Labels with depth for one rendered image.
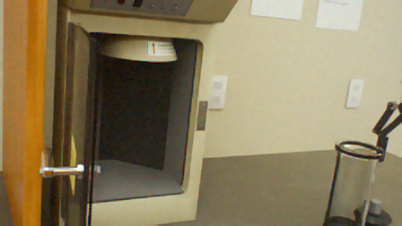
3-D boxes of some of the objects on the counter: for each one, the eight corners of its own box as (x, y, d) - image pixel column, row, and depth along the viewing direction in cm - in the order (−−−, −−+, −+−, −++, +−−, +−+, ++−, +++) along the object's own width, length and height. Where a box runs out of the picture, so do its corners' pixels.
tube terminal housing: (39, 189, 117) (48, -142, 99) (158, 179, 132) (185, -110, 114) (57, 238, 96) (73, -173, 78) (196, 220, 111) (237, -129, 93)
